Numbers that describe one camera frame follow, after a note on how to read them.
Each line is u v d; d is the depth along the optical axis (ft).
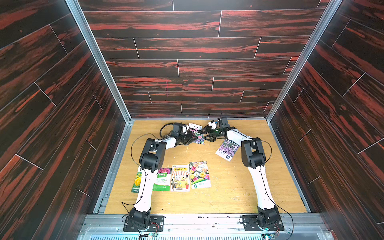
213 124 3.43
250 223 2.41
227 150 3.32
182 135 3.14
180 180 2.90
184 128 3.22
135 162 2.01
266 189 2.15
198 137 3.50
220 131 2.95
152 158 2.07
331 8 2.18
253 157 2.18
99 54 2.70
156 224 2.37
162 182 2.84
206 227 2.42
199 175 2.98
